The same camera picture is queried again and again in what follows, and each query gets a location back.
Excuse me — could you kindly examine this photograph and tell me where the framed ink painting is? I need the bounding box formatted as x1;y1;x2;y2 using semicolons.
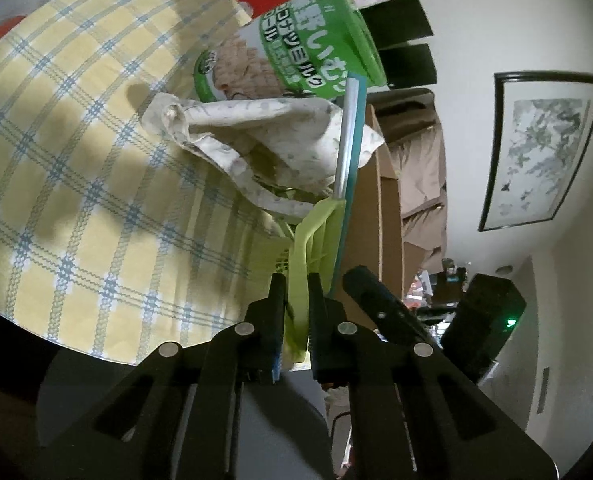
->
479;70;593;232

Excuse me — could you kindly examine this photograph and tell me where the right black speaker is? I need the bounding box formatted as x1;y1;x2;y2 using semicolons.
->
378;44;438;90

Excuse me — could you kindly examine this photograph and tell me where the yellow blue plaid tablecloth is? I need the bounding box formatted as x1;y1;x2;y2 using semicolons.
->
0;0;287;364

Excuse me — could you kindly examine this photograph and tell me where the green snack canister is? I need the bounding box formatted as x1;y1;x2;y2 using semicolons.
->
193;0;387;102

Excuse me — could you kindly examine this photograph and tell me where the cardboard storage box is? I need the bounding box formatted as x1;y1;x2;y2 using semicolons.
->
333;103;406;330

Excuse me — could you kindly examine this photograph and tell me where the left black speaker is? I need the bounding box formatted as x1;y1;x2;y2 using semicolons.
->
359;0;433;50

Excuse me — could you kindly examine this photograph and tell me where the brown sofa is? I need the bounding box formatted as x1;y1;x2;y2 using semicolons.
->
368;89;447;274

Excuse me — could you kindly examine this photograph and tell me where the black speaker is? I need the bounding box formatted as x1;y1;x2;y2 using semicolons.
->
359;0;433;50
378;44;438;90

